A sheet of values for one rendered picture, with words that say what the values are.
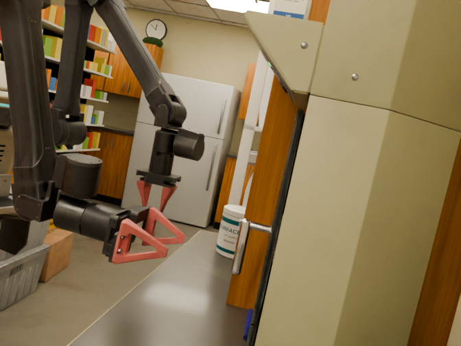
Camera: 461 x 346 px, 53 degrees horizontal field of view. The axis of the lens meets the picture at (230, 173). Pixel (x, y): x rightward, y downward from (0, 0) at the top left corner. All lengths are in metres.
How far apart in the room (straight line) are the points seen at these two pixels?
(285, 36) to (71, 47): 0.79
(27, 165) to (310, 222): 0.46
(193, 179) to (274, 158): 4.72
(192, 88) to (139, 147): 0.99
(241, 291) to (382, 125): 0.58
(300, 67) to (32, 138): 0.44
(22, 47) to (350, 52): 0.51
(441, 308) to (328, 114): 0.60
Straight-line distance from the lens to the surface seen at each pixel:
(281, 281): 0.69
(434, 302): 1.12
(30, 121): 0.82
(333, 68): 0.66
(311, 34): 0.67
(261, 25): 0.68
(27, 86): 0.82
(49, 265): 3.53
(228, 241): 1.44
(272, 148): 1.03
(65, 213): 0.79
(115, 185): 6.20
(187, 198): 5.77
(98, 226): 0.76
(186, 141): 1.11
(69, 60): 1.34
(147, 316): 0.97
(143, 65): 1.19
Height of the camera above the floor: 1.35
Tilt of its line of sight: 6 degrees down
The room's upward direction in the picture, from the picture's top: 12 degrees clockwise
